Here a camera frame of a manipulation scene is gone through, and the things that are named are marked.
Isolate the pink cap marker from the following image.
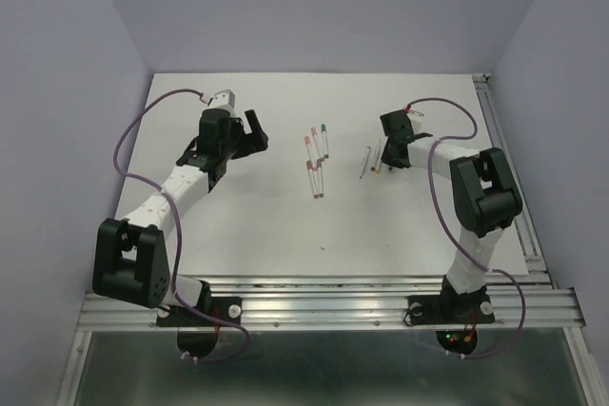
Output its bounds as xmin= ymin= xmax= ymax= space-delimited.
xmin=304 ymin=135 xmax=317 ymax=171

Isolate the brown cap marker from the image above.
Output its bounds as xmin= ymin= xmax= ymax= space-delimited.
xmin=306 ymin=160 xmax=319 ymax=199

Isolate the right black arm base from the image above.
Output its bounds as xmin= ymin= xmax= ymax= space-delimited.
xmin=403 ymin=277 xmax=496 ymax=357

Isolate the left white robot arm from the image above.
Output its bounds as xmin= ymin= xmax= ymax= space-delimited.
xmin=92 ymin=106 xmax=268 ymax=324

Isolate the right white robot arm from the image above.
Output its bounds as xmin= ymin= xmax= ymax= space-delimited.
xmin=380 ymin=110 xmax=522 ymax=320

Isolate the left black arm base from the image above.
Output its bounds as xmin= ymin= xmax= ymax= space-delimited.
xmin=155 ymin=282 xmax=250 ymax=364

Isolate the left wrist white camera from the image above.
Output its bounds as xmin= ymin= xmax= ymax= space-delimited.
xmin=207 ymin=89 xmax=236 ymax=117

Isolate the aluminium front rail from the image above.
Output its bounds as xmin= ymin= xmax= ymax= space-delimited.
xmin=56 ymin=275 xmax=586 ymax=406

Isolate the aluminium rail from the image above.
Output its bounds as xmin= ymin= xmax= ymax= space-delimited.
xmin=472 ymin=74 xmax=557 ymax=289
xmin=56 ymin=275 xmax=586 ymax=406

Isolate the aluminium right side rail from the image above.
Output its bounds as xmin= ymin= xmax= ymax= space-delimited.
xmin=472 ymin=74 xmax=557 ymax=289

